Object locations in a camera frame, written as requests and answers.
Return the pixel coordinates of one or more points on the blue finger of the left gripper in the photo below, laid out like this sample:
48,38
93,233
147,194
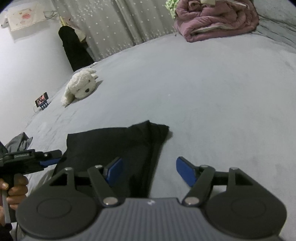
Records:
51,158

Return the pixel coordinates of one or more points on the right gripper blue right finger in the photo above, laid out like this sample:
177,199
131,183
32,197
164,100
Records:
189,172

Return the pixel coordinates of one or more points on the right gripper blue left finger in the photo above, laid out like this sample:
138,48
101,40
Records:
112,171

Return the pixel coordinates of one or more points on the black t-shirt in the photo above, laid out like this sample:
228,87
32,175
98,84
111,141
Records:
138,146

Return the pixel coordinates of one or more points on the person left hand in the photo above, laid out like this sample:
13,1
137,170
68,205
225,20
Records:
17,193

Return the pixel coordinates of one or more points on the grey folded garment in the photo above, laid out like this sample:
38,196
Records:
21,142

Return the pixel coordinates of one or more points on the phone on blue stand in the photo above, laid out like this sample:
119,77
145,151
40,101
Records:
41,102

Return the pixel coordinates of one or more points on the white plush dog toy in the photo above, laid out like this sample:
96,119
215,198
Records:
80,86

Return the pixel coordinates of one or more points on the black hanging coat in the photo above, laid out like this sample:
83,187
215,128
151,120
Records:
76,53

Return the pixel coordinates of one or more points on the beige hanging bag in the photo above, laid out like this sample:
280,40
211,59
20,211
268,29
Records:
81,35

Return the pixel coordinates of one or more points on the grey star curtain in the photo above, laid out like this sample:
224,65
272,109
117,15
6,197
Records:
113,26

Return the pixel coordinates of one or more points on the pink rolled quilt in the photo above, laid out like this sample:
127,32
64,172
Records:
198,21

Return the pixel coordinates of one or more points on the green patterned cloth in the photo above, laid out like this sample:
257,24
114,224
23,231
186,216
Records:
171,6

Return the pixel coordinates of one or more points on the cream white garment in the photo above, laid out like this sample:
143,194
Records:
208,2

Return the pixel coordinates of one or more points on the grey quilted headboard cover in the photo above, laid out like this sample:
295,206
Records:
276,20

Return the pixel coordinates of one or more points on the wall picture cloth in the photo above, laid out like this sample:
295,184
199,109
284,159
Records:
21,14

